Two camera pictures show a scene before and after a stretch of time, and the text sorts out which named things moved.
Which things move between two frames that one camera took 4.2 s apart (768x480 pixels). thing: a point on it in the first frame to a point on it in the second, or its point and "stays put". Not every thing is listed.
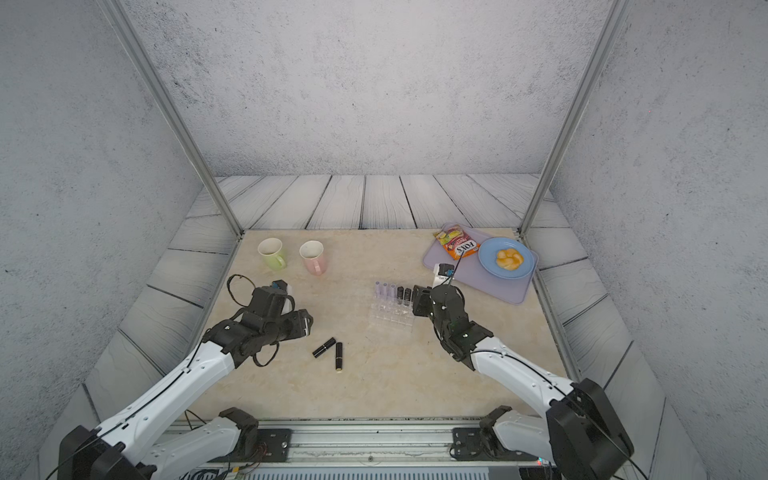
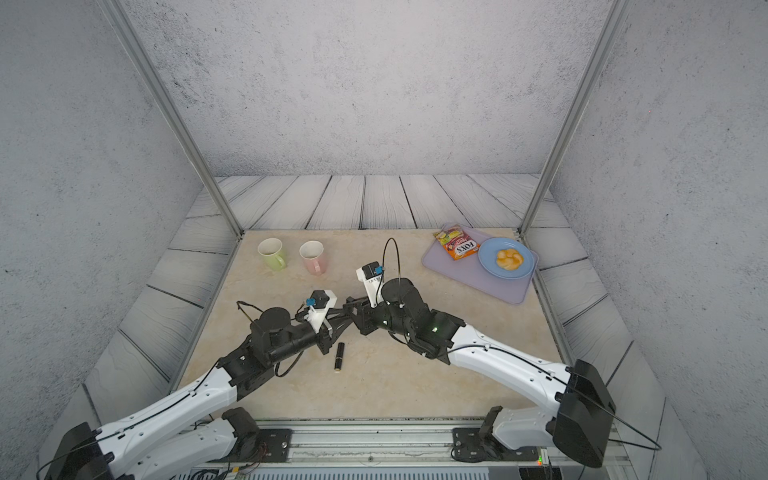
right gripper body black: [424, 306] to [373, 317]
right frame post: [614, 18] stays put
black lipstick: [339, 356] stays put
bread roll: [509, 259] stays put
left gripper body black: [294, 326] to [323, 337]
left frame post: [134, 45] stays put
